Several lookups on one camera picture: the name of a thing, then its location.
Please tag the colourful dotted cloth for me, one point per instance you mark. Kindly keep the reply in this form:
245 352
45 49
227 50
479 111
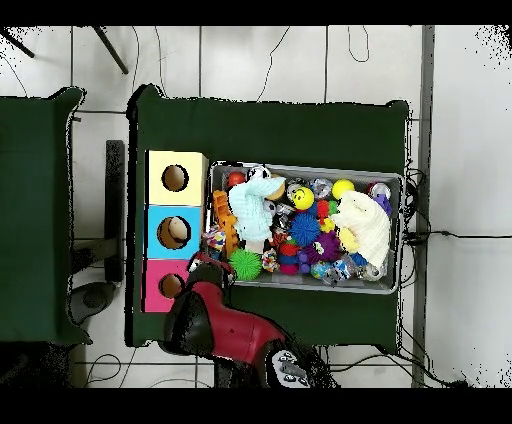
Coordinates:
216 239

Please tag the dark green table cloth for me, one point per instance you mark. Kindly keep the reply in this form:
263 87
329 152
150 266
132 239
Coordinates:
280 132
32 200

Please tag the wooden box with three holes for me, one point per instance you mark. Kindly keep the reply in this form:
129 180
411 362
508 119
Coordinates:
188 236

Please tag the red ball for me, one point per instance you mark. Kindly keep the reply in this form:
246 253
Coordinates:
236 178

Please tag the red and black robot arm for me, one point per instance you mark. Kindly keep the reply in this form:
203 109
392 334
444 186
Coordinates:
240 332

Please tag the yellow smiley face ball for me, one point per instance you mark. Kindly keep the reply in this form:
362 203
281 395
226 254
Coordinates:
302 198

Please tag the purple monster toy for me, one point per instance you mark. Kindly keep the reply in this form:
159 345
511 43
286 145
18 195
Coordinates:
326 246

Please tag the plain yellow ball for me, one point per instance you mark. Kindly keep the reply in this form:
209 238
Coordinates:
342 188

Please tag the orange plastic toy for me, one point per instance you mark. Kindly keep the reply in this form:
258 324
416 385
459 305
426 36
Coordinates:
222 212

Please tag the light blue muslin cloth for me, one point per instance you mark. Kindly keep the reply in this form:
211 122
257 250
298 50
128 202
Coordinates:
250 212

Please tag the black tripod leg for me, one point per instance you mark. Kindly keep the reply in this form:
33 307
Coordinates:
18 44
110 50

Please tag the green spiky rubber ball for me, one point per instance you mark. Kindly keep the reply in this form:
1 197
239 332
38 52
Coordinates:
244 264

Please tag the cream muslin cloth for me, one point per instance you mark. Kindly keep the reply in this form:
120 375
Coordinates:
368 228

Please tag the blue spiky rubber ball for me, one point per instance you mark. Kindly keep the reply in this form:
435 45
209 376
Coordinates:
304 230

